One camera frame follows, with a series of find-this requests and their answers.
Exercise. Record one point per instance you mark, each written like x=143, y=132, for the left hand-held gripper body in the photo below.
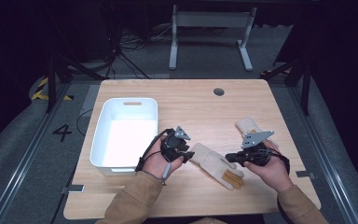
x=172, y=145

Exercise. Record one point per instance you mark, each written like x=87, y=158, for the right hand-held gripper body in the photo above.
x=256, y=149

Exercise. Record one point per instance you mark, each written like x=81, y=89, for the beige fleece glove tan patch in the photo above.
x=211, y=161

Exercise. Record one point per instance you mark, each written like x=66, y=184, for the white plastic bin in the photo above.
x=127, y=140

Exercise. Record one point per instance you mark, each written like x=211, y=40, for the person's left hand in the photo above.
x=157, y=163

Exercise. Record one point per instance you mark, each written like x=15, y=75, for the person's right hand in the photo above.
x=272, y=174

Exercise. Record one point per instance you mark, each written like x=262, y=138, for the beige fleece glove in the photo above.
x=246, y=124

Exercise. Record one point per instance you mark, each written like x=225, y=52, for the black metal stand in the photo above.
x=298, y=74
x=59, y=77

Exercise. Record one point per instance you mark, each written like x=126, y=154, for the aluminium floor rail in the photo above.
x=24, y=155
x=323, y=149

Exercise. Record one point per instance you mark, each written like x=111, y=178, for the white metal desk frame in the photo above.
x=209, y=21

